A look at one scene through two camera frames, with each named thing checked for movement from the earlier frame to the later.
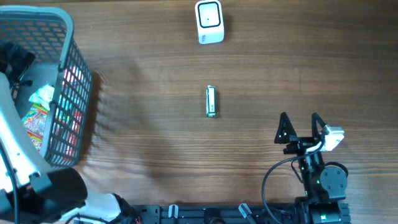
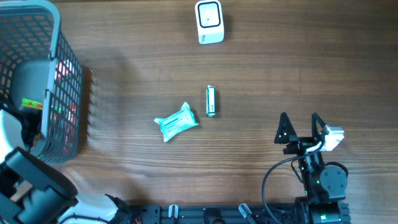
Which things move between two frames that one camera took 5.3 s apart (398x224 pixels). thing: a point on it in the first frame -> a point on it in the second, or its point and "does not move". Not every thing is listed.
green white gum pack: (211, 101) does not move
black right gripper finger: (286, 133) does not move
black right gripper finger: (315, 117) does not move
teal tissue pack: (45, 95) -> (173, 125)
